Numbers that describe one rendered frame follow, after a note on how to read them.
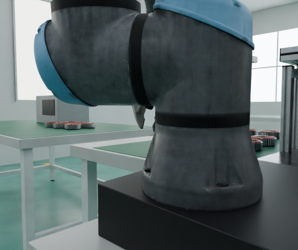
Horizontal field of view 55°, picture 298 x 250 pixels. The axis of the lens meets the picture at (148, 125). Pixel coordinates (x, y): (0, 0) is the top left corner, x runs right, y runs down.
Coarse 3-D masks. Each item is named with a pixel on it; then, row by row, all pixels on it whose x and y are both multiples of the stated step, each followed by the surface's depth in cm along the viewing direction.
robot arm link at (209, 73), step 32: (160, 0) 32; (192, 0) 29; (224, 0) 29; (160, 32) 31; (192, 32) 30; (224, 32) 29; (160, 64) 31; (192, 64) 30; (224, 64) 30; (160, 96) 33; (192, 96) 31; (224, 96) 30
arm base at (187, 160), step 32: (160, 128) 34; (192, 128) 31; (224, 128) 31; (160, 160) 33; (192, 160) 31; (224, 160) 31; (256, 160) 34; (160, 192) 32; (192, 192) 30; (224, 192) 30; (256, 192) 32
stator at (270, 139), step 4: (252, 136) 125; (256, 136) 129; (260, 136) 129; (264, 136) 129; (268, 136) 127; (272, 136) 125; (264, 140) 120; (268, 140) 120; (272, 140) 121; (276, 140) 123; (264, 144) 121; (268, 144) 120; (272, 144) 121; (276, 144) 123
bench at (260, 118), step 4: (252, 116) 429; (256, 116) 429; (260, 116) 429; (264, 116) 429; (268, 116) 429; (272, 116) 429; (276, 116) 429; (280, 116) 429; (252, 120) 397; (256, 120) 393; (260, 120) 389; (264, 120) 385; (268, 120) 382; (272, 120) 378; (276, 120) 374
